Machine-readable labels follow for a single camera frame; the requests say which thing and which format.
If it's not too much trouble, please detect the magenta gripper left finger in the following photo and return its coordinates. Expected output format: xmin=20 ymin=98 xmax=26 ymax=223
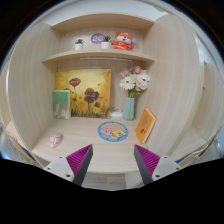
xmin=43 ymin=143 xmax=94 ymax=187

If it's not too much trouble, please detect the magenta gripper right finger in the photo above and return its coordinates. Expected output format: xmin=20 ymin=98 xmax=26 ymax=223
xmin=133 ymin=143 xmax=183 ymax=186

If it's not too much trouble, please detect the pink computer mouse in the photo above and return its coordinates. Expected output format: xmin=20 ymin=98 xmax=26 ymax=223
xmin=49 ymin=133 xmax=62 ymax=148

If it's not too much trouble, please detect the orange book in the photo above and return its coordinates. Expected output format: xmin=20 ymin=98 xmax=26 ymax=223
xmin=135 ymin=107 xmax=157 ymax=144

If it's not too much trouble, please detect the teal flower vase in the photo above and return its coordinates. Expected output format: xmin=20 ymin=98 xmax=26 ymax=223
xmin=122 ymin=97 xmax=134 ymax=121

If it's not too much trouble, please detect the white small box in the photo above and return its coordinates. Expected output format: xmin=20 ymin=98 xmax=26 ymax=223
xmin=110 ymin=107 xmax=122 ymax=117

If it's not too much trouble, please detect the yellow poppy painting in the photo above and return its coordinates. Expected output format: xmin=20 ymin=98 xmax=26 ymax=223
xmin=55 ymin=69 xmax=111 ymax=118

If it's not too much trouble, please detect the pink white flower bouquet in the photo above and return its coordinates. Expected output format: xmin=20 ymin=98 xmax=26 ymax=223
xmin=119 ymin=66 xmax=150 ymax=98

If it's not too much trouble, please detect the wooden shelf unit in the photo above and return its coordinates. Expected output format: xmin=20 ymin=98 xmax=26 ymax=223
xmin=6 ymin=13 xmax=204 ymax=173

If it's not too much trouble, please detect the left small potted plant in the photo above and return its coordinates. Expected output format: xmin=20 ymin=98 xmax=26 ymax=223
xmin=75 ymin=39 xmax=84 ymax=50

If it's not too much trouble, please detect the small potted plant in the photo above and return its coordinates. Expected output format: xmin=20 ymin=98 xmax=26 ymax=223
xmin=101 ymin=35 xmax=111 ymax=49
xmin=75 ymin=39 xmax=84 ymax=50

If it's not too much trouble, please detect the right small potted plant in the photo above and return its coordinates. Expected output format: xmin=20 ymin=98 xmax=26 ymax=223
xmin=101 ymin=35 xmax=111 ymax=49

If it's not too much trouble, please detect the red plush toy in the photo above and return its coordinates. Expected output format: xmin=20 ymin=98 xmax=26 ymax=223
xmin=110 ymin=31 xmax=137 ymax=50

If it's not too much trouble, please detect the purple round number sign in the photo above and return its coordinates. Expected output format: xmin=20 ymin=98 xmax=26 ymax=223
xmin=91 ymin=33 xmax=105 ymax=44

